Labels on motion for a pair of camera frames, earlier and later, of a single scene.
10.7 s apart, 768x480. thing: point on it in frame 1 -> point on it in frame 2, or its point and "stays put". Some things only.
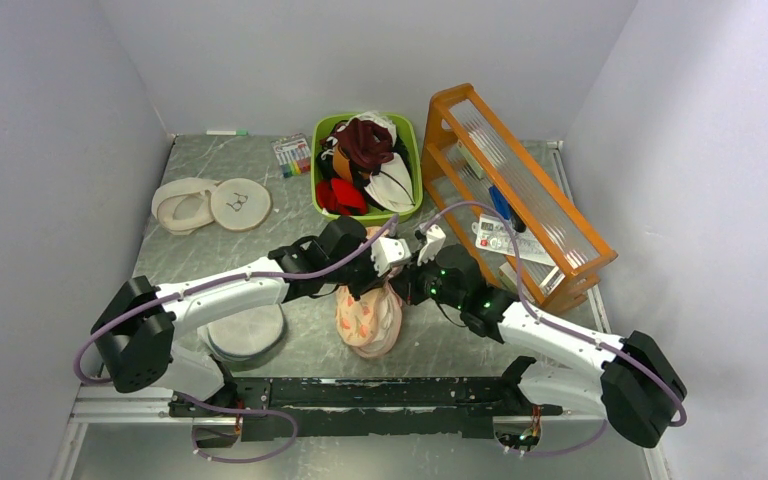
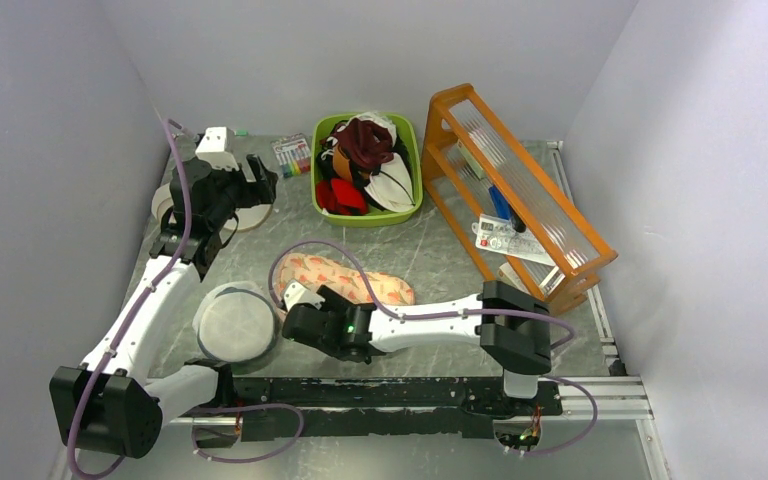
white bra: [391, 185] stays put
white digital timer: [492, 234] stays put
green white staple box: [472, 161] stays put
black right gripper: [408, 281] -> [333, 302]
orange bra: [341, 165] stays put
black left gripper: [372, 277] -> [267, 190]
